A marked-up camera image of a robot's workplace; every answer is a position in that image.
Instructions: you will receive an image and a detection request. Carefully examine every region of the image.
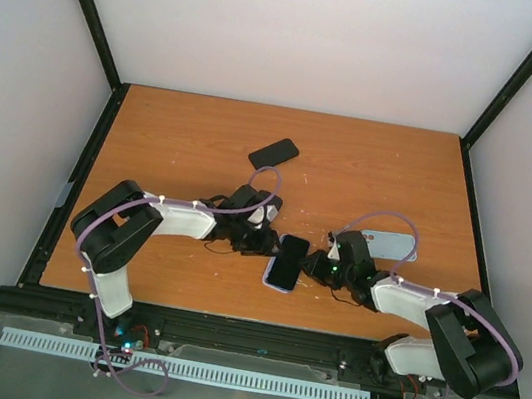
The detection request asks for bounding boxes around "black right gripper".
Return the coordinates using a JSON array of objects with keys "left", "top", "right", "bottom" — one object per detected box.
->
[{"left": 294, "top": 246, "right": 356, "bottom": 293}]

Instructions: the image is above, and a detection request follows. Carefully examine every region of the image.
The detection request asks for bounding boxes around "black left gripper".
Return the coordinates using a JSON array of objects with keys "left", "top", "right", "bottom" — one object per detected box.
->
[{"left": 226, "top": 216, "right": 288, "bottom": 262}]

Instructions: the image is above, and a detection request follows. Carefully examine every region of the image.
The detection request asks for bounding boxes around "blue phone black screen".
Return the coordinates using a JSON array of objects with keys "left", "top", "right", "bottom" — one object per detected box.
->
[{"left": 262, "top": 234, "right": 311, "bottom": 293}]

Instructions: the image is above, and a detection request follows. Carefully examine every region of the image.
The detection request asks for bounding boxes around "lavender phone case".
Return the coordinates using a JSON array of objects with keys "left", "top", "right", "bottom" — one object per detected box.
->
[{"left": 262, "top": 257, "right": 302, "bottom": 293}]

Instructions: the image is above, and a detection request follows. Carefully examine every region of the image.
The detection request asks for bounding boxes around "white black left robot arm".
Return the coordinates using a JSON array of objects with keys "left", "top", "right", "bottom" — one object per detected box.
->
[{"left": 70, "top": 180, "right": 284, "bottom": 341}]

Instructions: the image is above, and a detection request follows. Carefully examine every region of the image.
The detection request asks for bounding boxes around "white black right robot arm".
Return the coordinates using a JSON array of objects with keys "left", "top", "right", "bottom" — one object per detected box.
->
[{"left": 301, "top": 231, "right": 524, "bottom": 399}]

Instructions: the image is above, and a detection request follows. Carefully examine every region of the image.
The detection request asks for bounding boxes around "light blue phone case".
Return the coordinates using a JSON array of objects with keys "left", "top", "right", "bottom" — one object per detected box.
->
[{"left": 361, "top": 229, "right": 415, "bottom": 261}]

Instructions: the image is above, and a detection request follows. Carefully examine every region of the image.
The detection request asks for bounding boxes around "black phone on table top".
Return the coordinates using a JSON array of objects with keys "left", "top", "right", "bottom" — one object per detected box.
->
[{"left": 247, "top": 138, "right": 300, "bottom": 171}]

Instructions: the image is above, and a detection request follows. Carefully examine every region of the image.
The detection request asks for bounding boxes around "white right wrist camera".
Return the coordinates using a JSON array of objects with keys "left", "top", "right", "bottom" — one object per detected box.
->
[{"left": 327, "top": 232, "right": 340, "bottom": 261}]

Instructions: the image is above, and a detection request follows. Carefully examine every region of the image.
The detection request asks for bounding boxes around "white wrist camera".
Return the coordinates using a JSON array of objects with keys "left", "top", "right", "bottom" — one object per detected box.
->
[
  {"left": 327, "top": 232, "right": 340, "bottom": 261},
  {"left": 247, "top": 204, "right": 278, "bottom": 229}
]

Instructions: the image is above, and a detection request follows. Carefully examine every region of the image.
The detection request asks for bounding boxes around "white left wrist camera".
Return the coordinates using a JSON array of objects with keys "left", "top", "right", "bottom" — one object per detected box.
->
[{"left": 247, "top": 204, "right": 278, "bottom": 229}]

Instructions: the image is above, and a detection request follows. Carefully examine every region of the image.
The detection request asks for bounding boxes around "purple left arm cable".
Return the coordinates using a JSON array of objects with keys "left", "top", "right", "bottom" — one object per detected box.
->
[{"left": 61, "top": 138, "right": 286, "bottom": 361}]

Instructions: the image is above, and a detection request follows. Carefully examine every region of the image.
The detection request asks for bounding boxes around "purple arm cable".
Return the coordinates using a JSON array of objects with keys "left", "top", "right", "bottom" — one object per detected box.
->
[
  {"left": 61, "top": 138, "right": 286, "bottom": 361},
  {"left": 314, "top": 203, "right": 532, "bottom": 387}
]

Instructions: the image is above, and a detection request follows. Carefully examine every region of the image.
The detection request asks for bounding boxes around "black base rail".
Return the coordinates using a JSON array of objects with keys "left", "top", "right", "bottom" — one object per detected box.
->
[{"left": 70, "top": 291, "right": 426, "bottom": 398}]

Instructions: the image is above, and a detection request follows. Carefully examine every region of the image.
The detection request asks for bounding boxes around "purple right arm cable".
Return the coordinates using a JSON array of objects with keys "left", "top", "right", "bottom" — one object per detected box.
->
[{"left": 314, "top": 203, "right": 532, "bottom": 387}]

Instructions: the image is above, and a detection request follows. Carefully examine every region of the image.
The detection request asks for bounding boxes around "light blue cable duct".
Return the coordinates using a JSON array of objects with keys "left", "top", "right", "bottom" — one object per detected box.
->
[{"left": 0, "top": 327, "right": 371, "bottom": 399}]

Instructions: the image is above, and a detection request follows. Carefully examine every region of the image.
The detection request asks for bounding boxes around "black right frame post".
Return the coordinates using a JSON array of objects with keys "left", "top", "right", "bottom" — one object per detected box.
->
[{"left": 461, "top": 0, "right": 532, "bottom": 157}]

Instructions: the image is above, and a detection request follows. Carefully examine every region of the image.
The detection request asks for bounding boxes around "black frame post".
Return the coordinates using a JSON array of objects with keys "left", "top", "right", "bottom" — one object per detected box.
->
[
  {"left": 25, "top": 0, "right": 138, "bottom": 96},
  {"left": 461, "top": 0, "right": 532, "bottom": 157}
]

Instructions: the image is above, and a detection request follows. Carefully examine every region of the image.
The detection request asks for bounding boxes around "black left frame post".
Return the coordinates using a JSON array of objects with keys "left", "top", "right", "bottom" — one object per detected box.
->
[{"left": 25, "top": 0, "right": 138, "bottom": 96}]

